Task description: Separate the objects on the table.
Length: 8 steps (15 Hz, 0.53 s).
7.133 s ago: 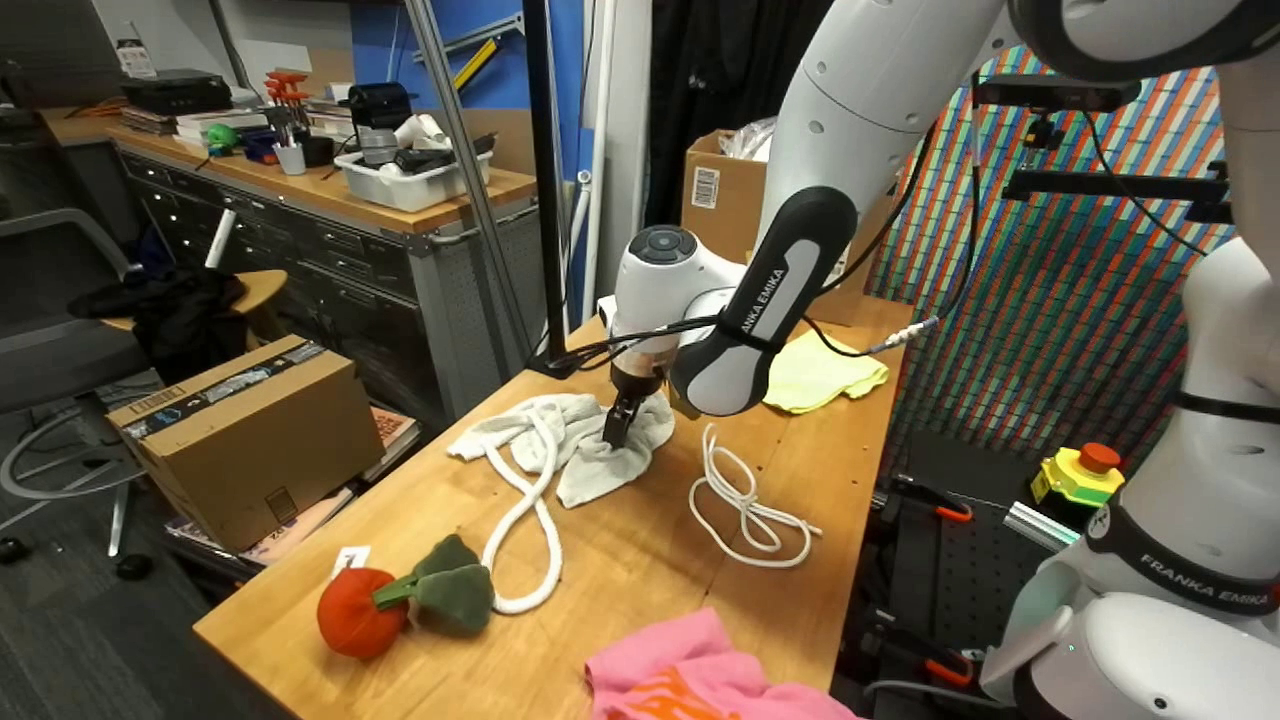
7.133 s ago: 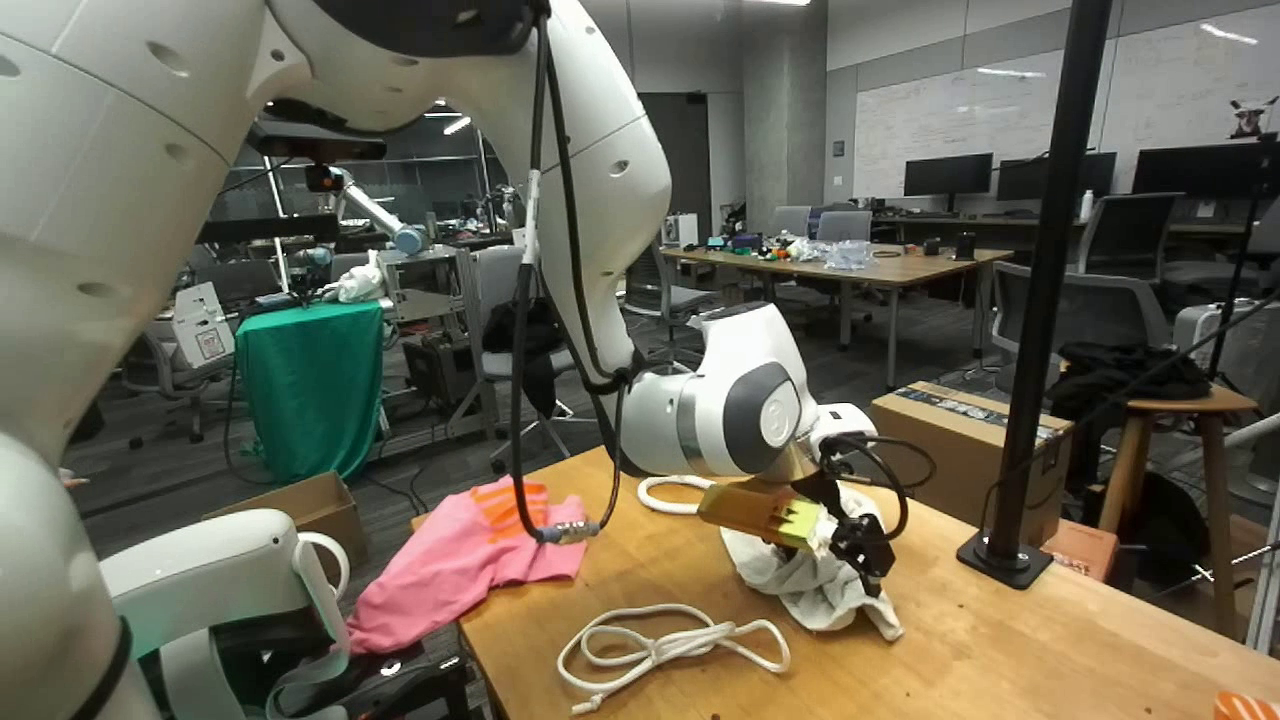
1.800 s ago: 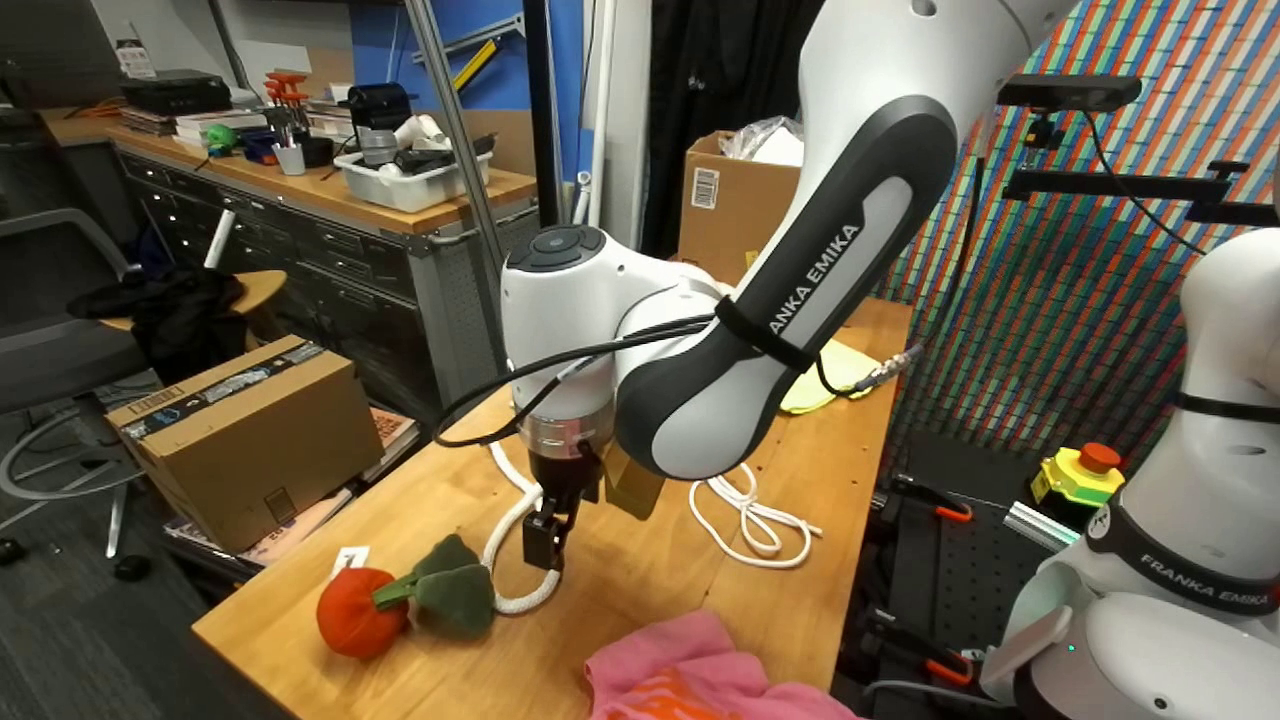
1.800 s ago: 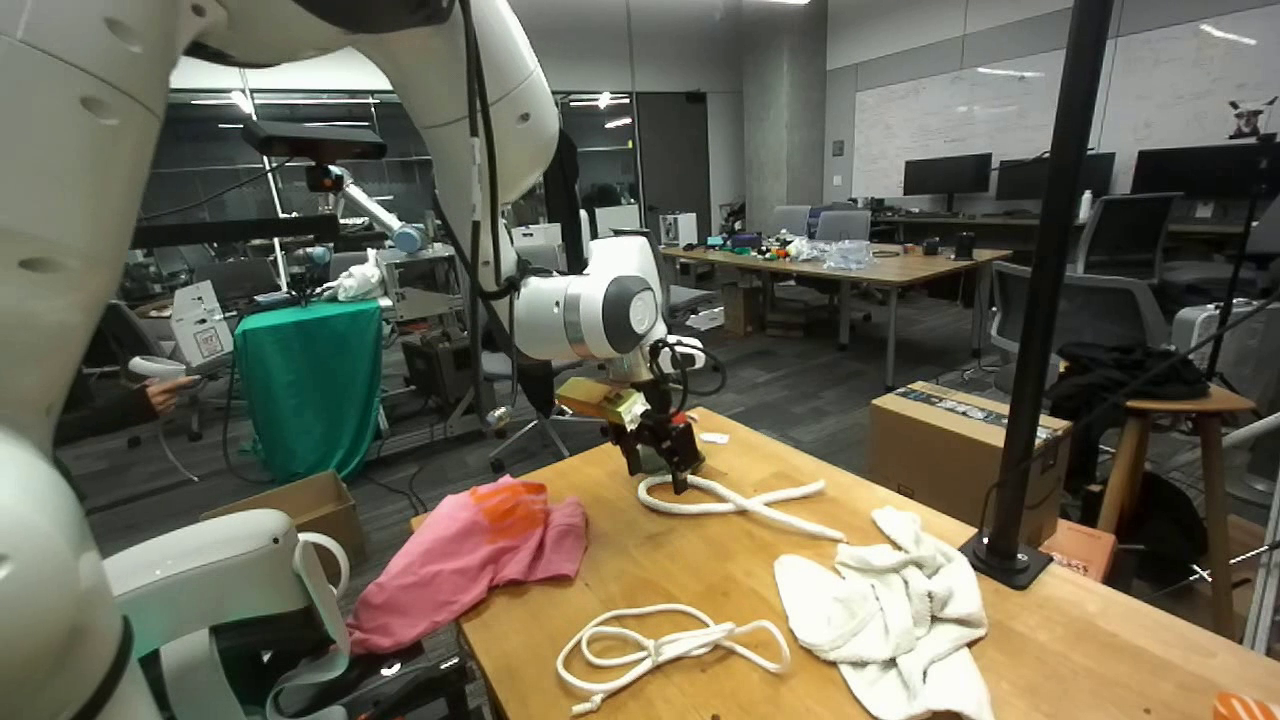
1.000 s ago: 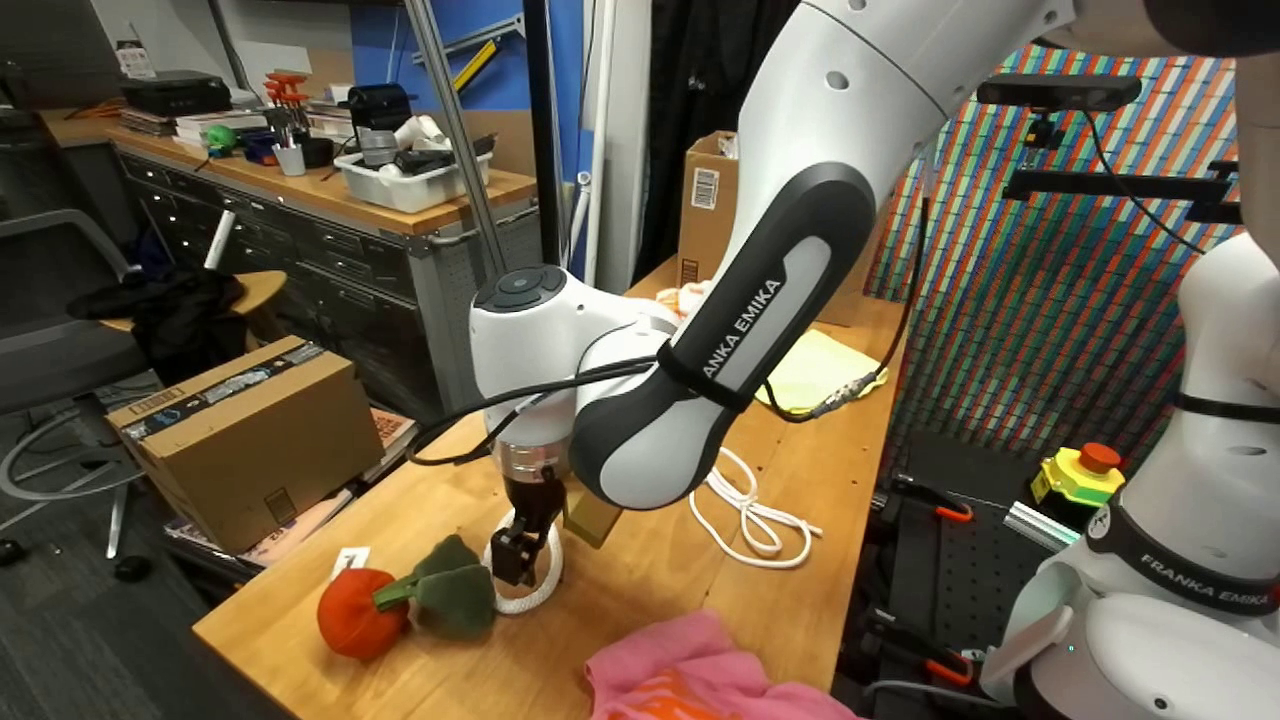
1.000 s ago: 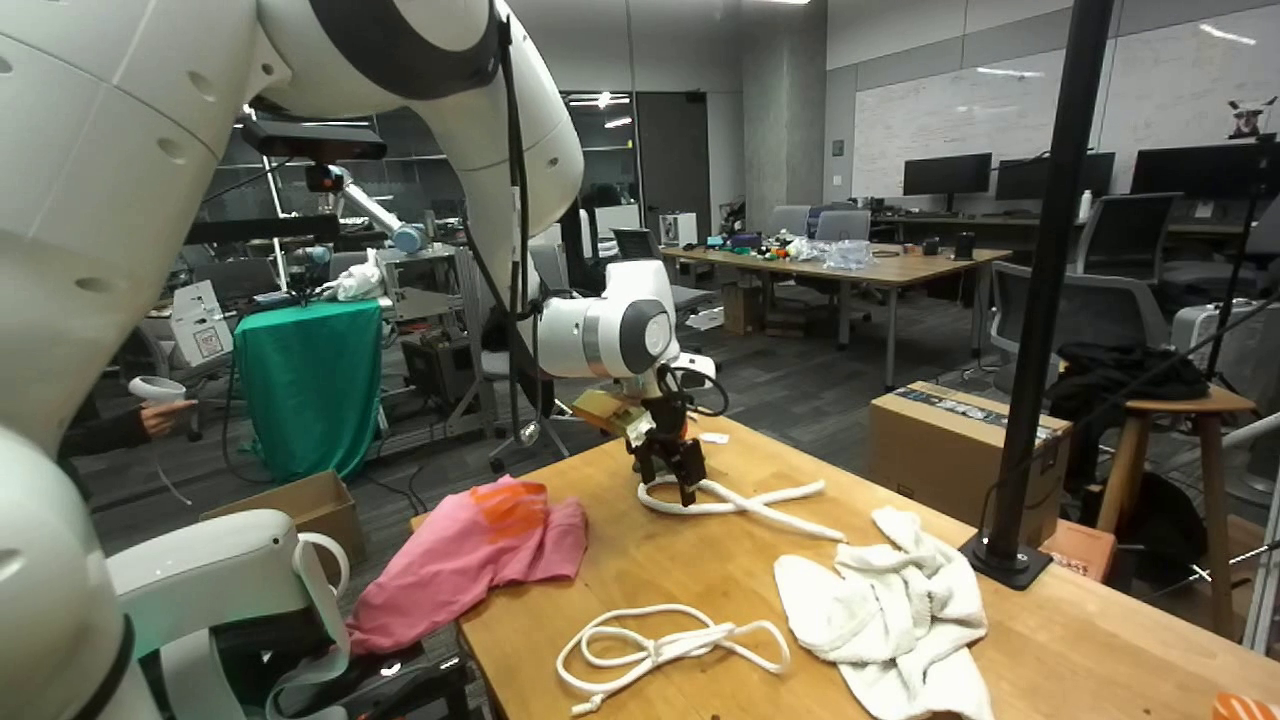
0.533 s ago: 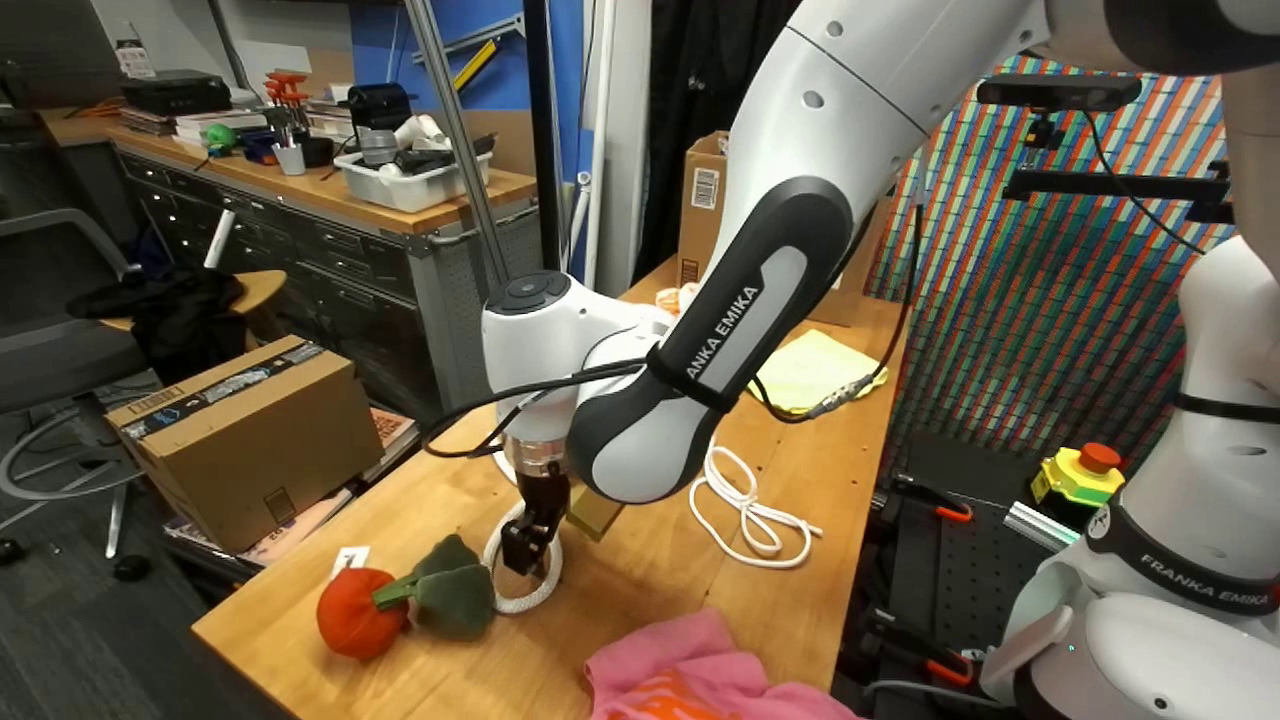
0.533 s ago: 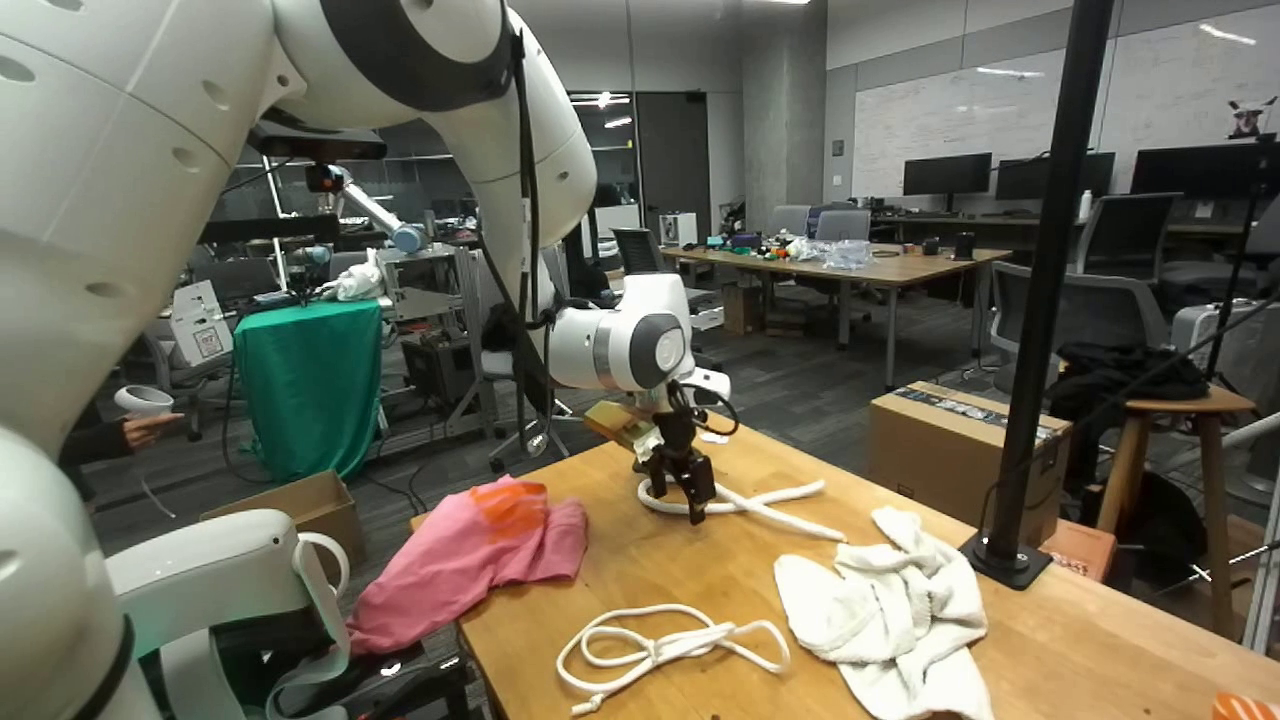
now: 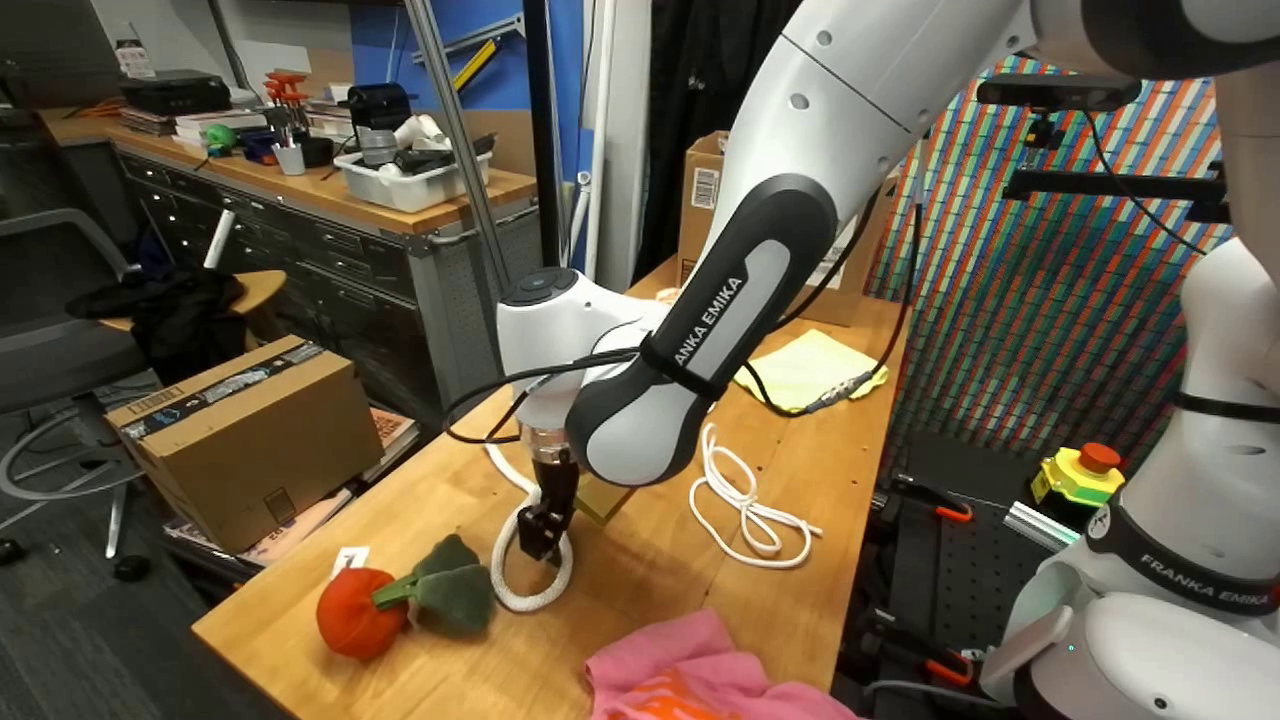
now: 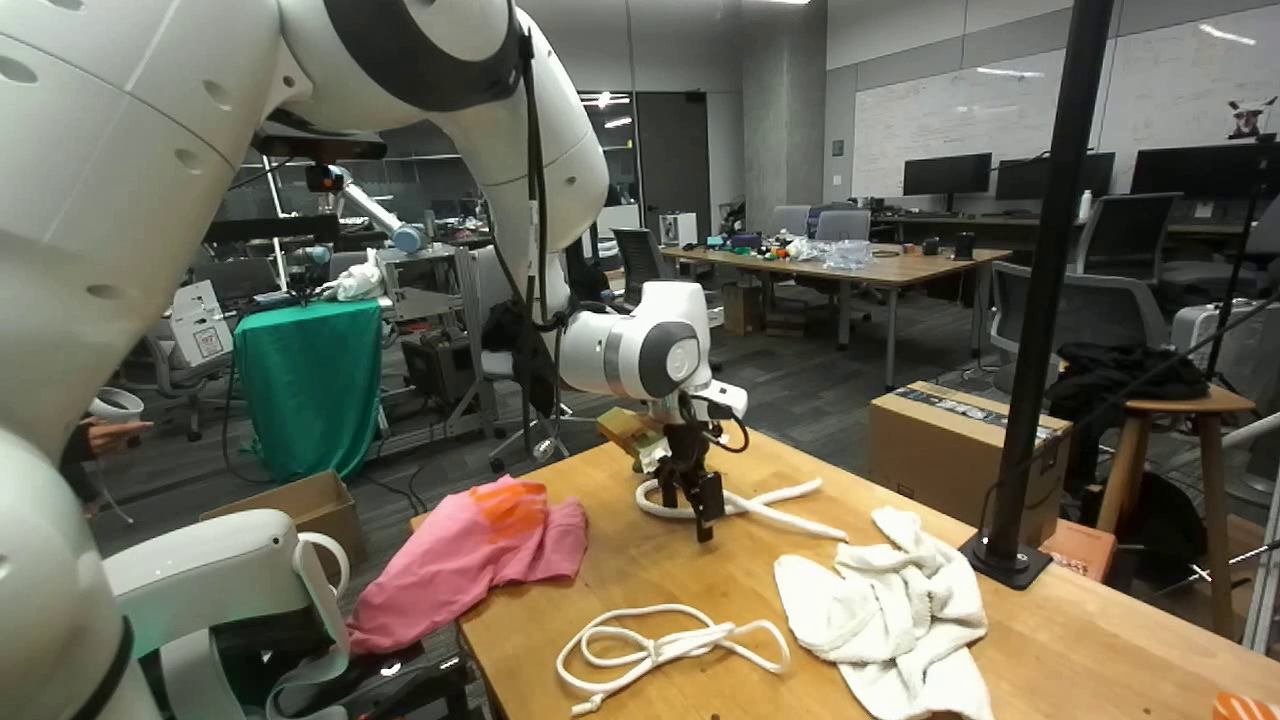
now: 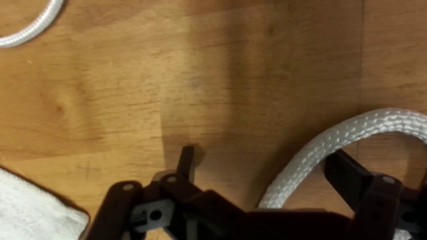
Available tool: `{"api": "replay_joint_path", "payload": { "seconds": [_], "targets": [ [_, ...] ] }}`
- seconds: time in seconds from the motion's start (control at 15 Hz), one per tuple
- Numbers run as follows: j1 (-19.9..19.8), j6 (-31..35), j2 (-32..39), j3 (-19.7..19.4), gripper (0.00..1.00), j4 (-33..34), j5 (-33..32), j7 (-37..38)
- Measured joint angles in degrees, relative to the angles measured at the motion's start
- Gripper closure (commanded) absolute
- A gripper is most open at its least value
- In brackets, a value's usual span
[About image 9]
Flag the white hose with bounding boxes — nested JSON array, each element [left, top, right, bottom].
[[0, 402, 138, 507]]

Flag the grey office chair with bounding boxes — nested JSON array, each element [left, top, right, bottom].
[[0, 203, 153, 413]]

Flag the black bag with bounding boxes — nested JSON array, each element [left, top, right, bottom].
[[67, 263, 251, 389]]

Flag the orange toy figure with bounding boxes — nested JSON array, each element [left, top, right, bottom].
[[262, 69, 313, 113]]

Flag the round wooden stool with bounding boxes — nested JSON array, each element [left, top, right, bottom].
[[95, 263, 294, 335]]

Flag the yellow emergency stop button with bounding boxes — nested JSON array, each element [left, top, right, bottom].
[[1030, 438, 1133, 514]]

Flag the open cardboard box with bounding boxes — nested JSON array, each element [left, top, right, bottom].
[[105, 331, 387, 556]]

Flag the pink cloth with orange print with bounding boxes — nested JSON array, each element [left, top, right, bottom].
[[582, 609, 857, 720]]

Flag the black device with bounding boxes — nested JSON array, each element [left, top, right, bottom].
[[121, 71, 236, 120]]

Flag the grey workbench with wooden top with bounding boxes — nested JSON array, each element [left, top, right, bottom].
[[35, 113, 552, 426]]

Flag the black cart with orange clamps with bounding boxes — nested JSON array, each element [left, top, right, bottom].
[[857, 455, 1073, 697]]

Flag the green small object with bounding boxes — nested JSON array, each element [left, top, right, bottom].
[[198, 120, 248, 157]]

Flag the black pole with base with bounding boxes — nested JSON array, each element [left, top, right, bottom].
[[521, 0, 567, 278]]

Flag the red plush tomato green leaves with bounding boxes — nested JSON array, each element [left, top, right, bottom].
[[313, 531, 495, 665]]

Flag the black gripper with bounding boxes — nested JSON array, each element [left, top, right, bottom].
[[512, 446, 584, 566]]

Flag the yellow level tool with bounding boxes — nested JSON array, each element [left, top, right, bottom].
[[445, 37, 506, 97]]

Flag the black stereo camera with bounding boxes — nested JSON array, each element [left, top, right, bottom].
[[977, 71, 1146, 118]]

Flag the black round container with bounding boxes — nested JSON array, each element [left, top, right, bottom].
[[347, 82, 416, 135]]

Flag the yellow-green cloth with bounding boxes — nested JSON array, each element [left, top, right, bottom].
[[734, 328, 894, 419]]

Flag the black boom bracket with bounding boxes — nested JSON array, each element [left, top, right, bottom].
[[997, 157, 1233, 229]]

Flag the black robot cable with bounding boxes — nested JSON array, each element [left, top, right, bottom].
[[440, 183, 932, 453]]

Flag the silver metal pole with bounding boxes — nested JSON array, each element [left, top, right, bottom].
[[399, 0, 525, 311]]

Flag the white plastic bin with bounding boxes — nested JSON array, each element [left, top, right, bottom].
[[333, 150, 495, 217]]

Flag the white cable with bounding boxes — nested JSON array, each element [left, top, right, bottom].
[[685, 419, 826, 578]]

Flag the cardboard box with white label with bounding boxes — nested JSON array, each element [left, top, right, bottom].
[[678, 130, 911, 306]]

